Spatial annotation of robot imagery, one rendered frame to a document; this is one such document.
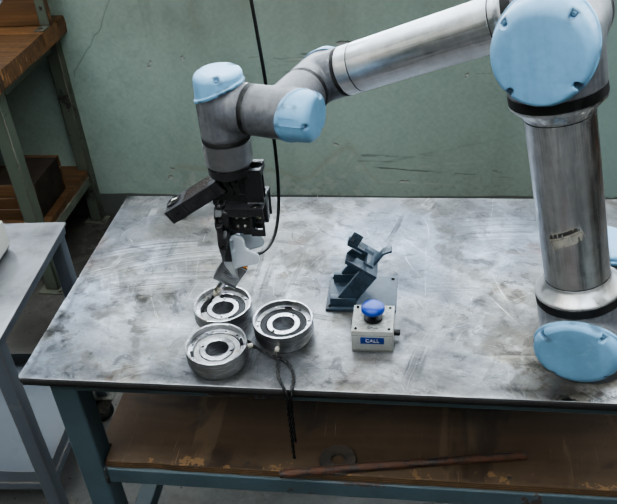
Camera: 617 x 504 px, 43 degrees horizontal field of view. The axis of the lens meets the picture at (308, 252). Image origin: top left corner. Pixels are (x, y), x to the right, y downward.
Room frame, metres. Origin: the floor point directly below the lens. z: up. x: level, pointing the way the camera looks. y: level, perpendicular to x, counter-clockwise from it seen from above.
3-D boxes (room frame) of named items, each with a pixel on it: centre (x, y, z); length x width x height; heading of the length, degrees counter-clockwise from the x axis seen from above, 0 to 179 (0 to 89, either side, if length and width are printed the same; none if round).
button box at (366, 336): (1.01, -0.11, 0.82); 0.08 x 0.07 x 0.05; 80
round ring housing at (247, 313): (1.09, 0.16, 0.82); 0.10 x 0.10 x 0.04
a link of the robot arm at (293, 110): (1.04, 0.01, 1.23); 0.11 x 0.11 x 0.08; 62
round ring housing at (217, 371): (0.98, 0.17, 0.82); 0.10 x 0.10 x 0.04
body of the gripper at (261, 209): (1.07, 0.10, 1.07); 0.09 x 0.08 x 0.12; 81
